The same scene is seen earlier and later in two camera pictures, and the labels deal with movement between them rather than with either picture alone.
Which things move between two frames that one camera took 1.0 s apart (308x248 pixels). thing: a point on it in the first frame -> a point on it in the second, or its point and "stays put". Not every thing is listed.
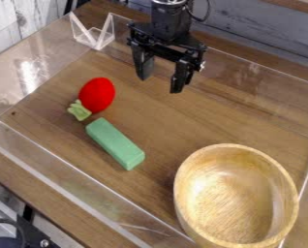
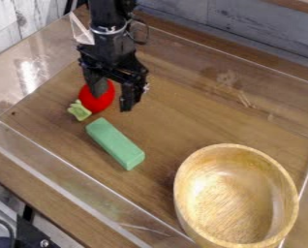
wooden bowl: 235,197 stays put
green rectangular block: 115,143 stays put
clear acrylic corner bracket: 95,37 stays put
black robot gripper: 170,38 -> 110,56
